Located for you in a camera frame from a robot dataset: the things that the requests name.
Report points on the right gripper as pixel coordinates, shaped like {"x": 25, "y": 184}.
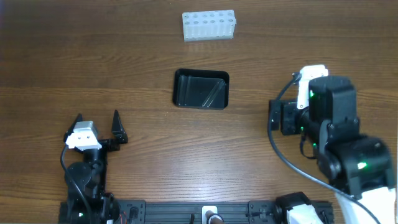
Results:
{"x": 289, "y": 118}

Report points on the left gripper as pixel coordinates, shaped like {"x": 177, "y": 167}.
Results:
{"x": 110, "y": 144}

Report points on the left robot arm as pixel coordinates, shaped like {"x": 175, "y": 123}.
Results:
{"x": 84, "y": 177}

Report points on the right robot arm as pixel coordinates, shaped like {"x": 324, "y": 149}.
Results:
{"x": 332, "y": 102}

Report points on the black tray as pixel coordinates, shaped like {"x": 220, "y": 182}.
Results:
{"x": 197, "y": 91}

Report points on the white test tube rack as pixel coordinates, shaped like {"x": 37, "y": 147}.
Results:
{"x": 208, "y": 32}

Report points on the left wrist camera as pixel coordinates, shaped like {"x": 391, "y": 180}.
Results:
{"x": 82, "y": 135}

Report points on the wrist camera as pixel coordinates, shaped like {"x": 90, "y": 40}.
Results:
{"x": 304, "y": 93}
{"x": 82, "y": 135}

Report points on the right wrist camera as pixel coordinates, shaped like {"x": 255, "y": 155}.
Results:
{"x": 304, "y": 93}

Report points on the mounting rail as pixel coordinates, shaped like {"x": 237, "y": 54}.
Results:
{"x": 174, "y": 213}

